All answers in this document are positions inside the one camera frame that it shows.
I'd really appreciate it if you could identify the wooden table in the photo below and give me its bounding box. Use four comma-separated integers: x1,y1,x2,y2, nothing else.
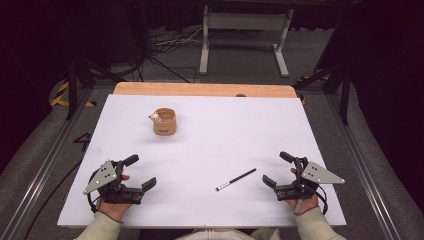
112,81,298,99

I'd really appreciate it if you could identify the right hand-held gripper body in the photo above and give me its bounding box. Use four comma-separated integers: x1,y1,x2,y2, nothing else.
274,156,346,202

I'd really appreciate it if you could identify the person's right hand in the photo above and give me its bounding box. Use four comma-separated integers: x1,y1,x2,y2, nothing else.
285,167,320,215

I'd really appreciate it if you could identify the wooden cup with animal figure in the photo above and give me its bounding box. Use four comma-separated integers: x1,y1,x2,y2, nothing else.
148,107,177,136

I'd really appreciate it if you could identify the white board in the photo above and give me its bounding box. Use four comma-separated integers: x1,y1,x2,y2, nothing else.
56,93,348,229

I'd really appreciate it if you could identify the black tripod stand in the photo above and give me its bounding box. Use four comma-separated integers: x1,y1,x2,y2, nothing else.
64,54,128,122
292,61,355,127

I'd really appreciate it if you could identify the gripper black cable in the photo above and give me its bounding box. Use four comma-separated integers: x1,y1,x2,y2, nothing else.
86,192,102,214
312,184,330,215

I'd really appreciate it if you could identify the white metal stand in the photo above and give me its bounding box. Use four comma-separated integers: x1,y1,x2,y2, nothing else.
198,4,295,79

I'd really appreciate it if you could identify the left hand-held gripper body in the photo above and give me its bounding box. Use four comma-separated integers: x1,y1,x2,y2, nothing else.
82,159,144,205

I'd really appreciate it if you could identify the black pen with white tip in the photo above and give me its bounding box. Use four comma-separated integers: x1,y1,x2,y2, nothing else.
215,167,258,193

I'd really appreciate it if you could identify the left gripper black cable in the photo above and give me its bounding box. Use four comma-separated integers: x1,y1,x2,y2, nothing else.
86,192,102,214

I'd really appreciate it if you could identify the yellow and black floor tape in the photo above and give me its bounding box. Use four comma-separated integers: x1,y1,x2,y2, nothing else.
49,80,98,108

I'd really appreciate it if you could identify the person's lap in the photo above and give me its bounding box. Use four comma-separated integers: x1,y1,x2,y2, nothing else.
174,227,282,240

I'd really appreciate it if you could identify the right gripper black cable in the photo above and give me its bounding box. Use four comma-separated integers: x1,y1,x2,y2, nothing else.
312,184,330,215

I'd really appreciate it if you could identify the black floor cable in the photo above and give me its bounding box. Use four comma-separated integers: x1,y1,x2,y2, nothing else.
22,159,84,240

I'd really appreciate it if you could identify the person's left hand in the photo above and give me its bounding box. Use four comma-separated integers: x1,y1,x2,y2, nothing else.
97,173,133,223

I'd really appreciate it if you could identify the aluminium floor rail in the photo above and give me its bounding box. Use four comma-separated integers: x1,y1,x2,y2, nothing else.
0,89,96,240
324,94,403,240

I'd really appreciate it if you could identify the bundle of floor cables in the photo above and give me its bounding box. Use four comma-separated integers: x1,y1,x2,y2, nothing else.
146,25,205,56

